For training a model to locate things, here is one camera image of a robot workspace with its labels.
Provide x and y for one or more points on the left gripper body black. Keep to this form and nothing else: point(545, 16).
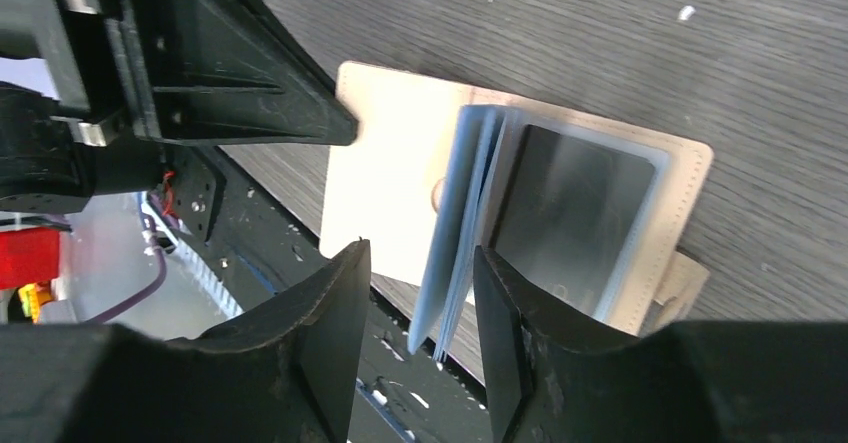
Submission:
point(61, 148)

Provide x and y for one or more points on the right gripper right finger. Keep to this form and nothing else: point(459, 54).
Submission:
point(554, 374)

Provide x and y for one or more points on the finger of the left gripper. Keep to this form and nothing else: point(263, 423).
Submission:
point(222, 72)

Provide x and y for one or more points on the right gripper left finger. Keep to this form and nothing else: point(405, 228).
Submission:
point(284, 371)

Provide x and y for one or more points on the beige card holder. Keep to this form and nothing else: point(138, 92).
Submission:
point(425, 181)

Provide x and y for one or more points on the black credit card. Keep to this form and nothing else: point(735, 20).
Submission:
point(574, 204)

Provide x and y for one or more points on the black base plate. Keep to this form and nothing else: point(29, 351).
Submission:
point(259, 249)

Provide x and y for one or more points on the perforated metal rail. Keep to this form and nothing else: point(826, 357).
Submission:
point(190, 260)

